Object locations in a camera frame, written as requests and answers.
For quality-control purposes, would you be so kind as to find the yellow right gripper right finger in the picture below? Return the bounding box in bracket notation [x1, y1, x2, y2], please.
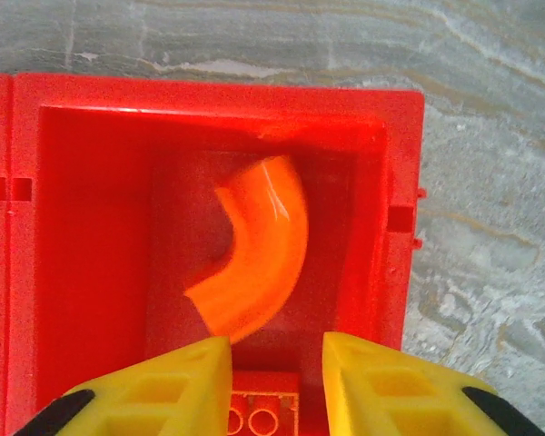
[322, 331, 545, 436]

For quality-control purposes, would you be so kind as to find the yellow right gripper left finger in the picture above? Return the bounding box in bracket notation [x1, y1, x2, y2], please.
[25, 335, 233, 436]

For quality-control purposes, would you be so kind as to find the orange curved lego piece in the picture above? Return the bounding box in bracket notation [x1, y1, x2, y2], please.
[183, 154, 310, 344]

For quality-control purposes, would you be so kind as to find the red bin with orange legos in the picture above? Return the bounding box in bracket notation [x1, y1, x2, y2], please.
[9, 72, 427, 436]

